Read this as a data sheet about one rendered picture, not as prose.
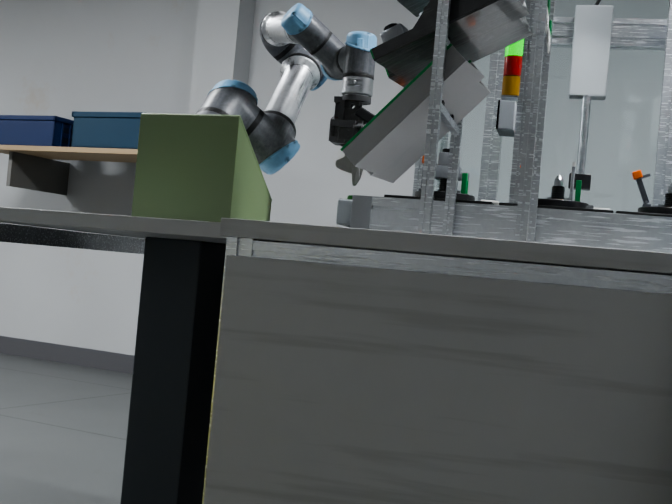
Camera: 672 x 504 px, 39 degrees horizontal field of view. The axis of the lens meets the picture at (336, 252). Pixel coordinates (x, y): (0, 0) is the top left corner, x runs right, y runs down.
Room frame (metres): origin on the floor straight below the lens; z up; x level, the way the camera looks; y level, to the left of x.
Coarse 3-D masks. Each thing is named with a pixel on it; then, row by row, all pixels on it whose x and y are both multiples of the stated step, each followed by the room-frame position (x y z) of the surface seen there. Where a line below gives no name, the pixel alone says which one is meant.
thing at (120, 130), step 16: (80, 112) 5.76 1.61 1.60; (96, 112) 5.70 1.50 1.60; (112, 112) 5.65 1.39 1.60; (128, 112) 5.60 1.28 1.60; (144, 112) 5.55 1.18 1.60; (80, 128) 5.76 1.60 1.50; (96, 128) 5.71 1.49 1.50; (112, 128) 5.66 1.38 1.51; (128, 128) 5.61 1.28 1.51; (80, 144) 5.76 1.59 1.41; (96, 144) 5.71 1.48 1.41; (112, 144) 5.65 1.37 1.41; (128, 144) 5.60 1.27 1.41
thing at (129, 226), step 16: (0, 208) 1.97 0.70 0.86; (16, 208) 1.96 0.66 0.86; (32, 224) 2.05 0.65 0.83; (48, 224) 1.92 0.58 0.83; (64, 224) 1.90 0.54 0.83; (80, 224) 1.88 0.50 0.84; (96, 224) 1.87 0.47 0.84; (112, 224) 1.85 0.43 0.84; (128, 224) 1.83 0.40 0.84; (144, 224) 1.82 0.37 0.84; (160, 224) 1.80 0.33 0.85; (176, 224) 1.78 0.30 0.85; (192, 224) 1.77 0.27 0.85; (208, 224) 1.75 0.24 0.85; (208, 240) 2.05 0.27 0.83; (224, 240) 1.90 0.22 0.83
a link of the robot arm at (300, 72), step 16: (288, 48) 2.68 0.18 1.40; (288, 64) 2.67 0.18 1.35; (304, 64) 2.66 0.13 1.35; (320, 64) 2.70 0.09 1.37; (288, 80) 2.60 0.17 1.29; (304, 80) 2.62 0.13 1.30; (320, 80) 2.73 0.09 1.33; (272, 96) 2.57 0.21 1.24; (288, 96) 2.54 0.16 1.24; (304, 96) 2.61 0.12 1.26; (272, 112) 2.46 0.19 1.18; (288, 112) 2.51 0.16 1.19; (256, 128) 2.38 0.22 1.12; (272, 128) 2.40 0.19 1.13; (288, 128) 2.45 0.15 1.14; (256, 144) 2.39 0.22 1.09; (272, 144) 2.40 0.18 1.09; (288, 144) 2.42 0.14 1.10; (272, 160) 2.41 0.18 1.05; (288, 160) 2.43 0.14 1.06
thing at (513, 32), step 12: (516, 24) 1.86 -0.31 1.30; (528, 24) 1.95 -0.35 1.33; (492, 36) 1.88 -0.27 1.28; (504, 36) 1.90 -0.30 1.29; (516, 36) 1.92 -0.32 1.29; (528, 36) 1.95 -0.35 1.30; (456, 48) 1.88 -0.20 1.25; (468, 48) 1.91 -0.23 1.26; (480, 48) 1.93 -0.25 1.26; (492, 48) 1.95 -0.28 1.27; (468, 60) 1.97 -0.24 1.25; (408, 72) 1.93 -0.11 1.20
